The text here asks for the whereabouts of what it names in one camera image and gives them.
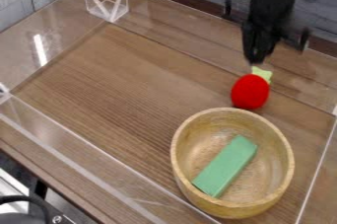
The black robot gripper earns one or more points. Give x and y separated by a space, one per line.
270 23

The red plush strawberry toy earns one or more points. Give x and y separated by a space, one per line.
251 90

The green rectangular block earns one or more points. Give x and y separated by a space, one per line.
226 167

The round wooden bowl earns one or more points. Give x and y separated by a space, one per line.
198 141

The black metal stand base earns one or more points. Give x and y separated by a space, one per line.
62 211

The clear acrylic enclosure wall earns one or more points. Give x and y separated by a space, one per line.
96 93

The clear acrylic corner bracket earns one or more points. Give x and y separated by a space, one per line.
107 9

